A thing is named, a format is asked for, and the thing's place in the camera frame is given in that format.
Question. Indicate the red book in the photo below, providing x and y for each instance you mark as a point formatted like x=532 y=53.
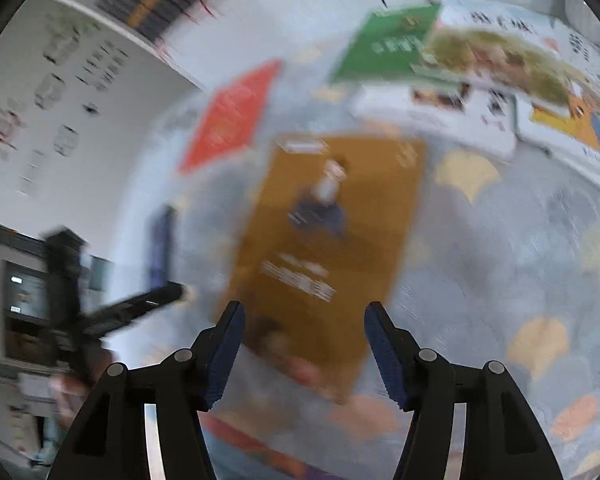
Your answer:
x=230 y=115

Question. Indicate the black wall stickers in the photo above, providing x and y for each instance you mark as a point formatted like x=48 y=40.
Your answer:
x=62 y=140

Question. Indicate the white book brown-robed figure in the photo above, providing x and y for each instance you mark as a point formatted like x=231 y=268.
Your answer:
x=430 y=115

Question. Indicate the dark purple object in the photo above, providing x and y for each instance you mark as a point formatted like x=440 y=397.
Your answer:
x=162 y=245

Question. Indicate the dark shelf cabinet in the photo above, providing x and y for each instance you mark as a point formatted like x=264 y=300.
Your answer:
x=25 y=290

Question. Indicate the white book olive illustration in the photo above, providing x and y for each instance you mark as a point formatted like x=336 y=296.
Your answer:
x=505 y=60

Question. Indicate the ginkgo pattern tablecloth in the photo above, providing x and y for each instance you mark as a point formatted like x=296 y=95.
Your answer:
x=480 y=260

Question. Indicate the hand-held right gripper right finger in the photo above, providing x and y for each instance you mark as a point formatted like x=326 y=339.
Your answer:
x=385 y=360

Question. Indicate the white cartoon book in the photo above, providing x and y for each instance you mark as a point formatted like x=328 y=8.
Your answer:
x=565 y=120

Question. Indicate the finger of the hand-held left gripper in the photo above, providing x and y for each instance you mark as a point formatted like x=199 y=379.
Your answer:
x=140 y=305

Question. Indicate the orange-brown book seated figure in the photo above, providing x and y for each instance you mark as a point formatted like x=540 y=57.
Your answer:
x=340 y=270

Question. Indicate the green book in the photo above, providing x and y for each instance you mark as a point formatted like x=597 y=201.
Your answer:
x=380 y=45

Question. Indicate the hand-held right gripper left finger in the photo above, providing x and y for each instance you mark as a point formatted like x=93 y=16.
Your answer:
x=225 y=355

